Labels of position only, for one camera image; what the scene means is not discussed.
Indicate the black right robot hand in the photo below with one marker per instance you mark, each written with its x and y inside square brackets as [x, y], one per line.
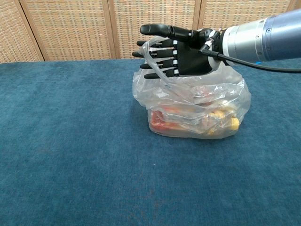
[190, 61]

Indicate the clear plastic shopping bag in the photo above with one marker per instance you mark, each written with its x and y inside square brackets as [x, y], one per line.
[178, 94]

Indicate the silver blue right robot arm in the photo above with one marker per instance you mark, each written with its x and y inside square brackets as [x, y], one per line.
[270, 37]

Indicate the black and red box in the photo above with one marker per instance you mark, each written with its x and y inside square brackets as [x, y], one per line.
[202, 94]

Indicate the red orange snack package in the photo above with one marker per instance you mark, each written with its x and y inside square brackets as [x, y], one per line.
[156, 121]

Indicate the bottle with yellow cap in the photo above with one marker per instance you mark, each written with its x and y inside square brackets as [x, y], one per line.
[234, 123]

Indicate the woven rattan folding screen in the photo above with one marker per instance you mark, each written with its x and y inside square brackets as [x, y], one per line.
[70, 28]

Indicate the blue table cloth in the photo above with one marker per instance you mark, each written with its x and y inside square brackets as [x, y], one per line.
[70, 141]

